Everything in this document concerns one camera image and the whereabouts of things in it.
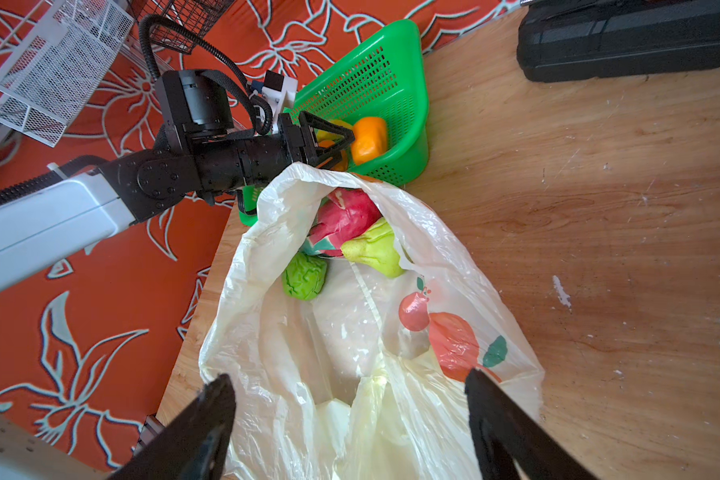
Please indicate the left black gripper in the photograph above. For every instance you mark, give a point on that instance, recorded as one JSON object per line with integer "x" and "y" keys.
{"x": 258, "y": 160}

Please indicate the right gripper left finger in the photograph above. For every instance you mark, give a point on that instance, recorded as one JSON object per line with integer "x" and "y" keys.
{"x": 194, "y": 445}

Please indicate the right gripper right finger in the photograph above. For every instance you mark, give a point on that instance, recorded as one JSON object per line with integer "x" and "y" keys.
{"x": 508, "y": 442}

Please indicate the orange toy tangerine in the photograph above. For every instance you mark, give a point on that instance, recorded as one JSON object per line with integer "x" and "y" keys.
{"x": 337, "y": 162}

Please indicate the orange toy bell pepper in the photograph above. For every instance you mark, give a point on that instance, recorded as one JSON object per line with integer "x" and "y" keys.
{"x": 371, "y": 139}

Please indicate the yellow-green toy starfruit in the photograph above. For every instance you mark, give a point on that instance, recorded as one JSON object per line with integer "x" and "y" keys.
{"x": 375, "y": 248}

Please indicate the green toy fruit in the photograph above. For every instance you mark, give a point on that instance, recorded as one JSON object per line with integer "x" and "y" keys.
{"x": 304, "y": 277}

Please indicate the translucent printed plastic bag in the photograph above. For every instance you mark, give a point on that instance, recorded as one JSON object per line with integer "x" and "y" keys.
{"x": 365, "y": 381}

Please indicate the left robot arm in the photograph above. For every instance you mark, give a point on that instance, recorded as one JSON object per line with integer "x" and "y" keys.
{"x": 218, "y": 136}

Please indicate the pink toy dragon fruit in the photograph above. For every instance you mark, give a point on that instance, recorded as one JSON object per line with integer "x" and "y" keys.
{"x": 344, "y": 215}

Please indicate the green plastic basket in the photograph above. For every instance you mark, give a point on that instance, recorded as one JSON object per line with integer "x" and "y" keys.
{"x": 382, "y": 77}

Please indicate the black tool case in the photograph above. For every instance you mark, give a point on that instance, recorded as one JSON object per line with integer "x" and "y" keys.
{"x": 562, "y": 41}

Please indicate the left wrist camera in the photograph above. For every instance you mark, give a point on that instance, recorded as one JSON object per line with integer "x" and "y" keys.
{"x": 279, "y": 91}

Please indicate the black wire wall basket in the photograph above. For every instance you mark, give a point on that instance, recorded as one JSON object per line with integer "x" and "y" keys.
{"x": 198, "y": 16}

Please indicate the clear plastic wall bin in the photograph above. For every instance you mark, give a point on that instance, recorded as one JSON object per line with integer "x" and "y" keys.
{"x": 50, "y": 76}

